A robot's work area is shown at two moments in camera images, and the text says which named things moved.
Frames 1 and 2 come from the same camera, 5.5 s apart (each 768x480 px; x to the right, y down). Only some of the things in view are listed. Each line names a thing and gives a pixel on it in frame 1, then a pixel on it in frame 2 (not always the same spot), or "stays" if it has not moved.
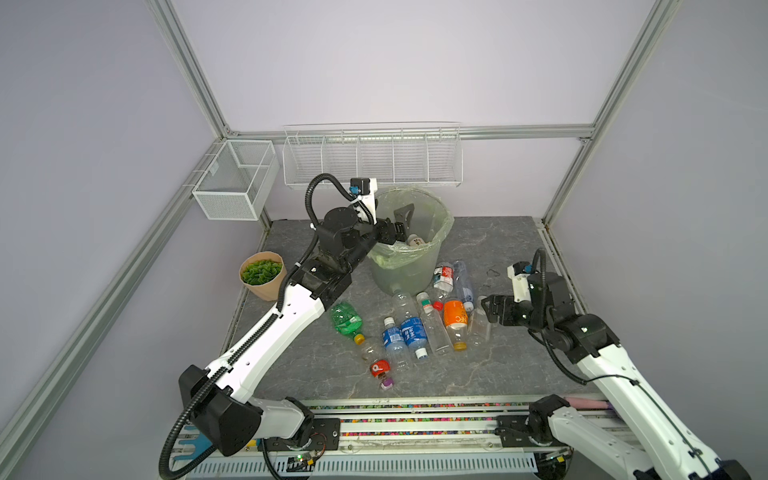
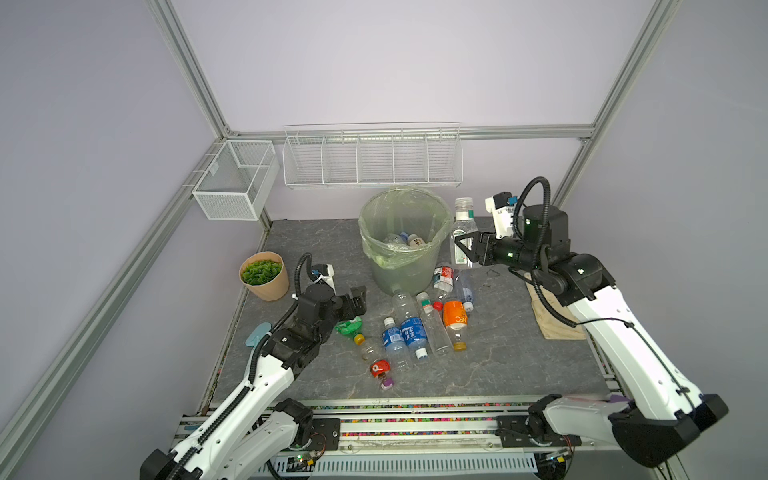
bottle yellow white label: x=414 y=240 stays
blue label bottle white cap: x=412 y=325 stays
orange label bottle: x=456 y=317 stays
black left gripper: x=390 y=237 -> x=349 y=312
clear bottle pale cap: x=479 y=326 -> x=462 y=224
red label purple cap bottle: x=379 y=369 stays
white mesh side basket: x=242 y=182 stays
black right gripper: x=507 y=303 -> x=487 y=244
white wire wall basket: x=389 y=153 stays
